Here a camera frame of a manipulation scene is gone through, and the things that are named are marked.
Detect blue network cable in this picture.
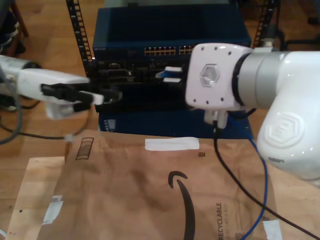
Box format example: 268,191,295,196
154,70,270,240

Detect black server unit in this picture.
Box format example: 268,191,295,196
93,59,188,83

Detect dark shoe white sole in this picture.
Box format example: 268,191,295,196
0,96,18,113
0,24,20,48
6,9,21,31

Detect dark blue base unit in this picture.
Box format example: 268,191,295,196
97,109,255,141

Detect white tape strip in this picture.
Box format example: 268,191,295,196
144,136,200,152

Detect wooden bench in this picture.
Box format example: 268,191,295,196
0,0,29,56

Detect brown paper mailer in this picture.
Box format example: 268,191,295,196
37,128,283,240

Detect white paper label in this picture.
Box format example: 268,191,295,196
42,194,65,225
262,218,282,240

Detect thin black cable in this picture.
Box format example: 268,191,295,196
0,107,92,144

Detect blue network switch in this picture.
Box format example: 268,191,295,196
91,6,252,57

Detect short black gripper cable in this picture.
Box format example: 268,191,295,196
229,107,258,120

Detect black rack frame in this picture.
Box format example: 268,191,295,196
65,0,276,113

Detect long black camera cable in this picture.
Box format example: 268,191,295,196
212,119,320,240

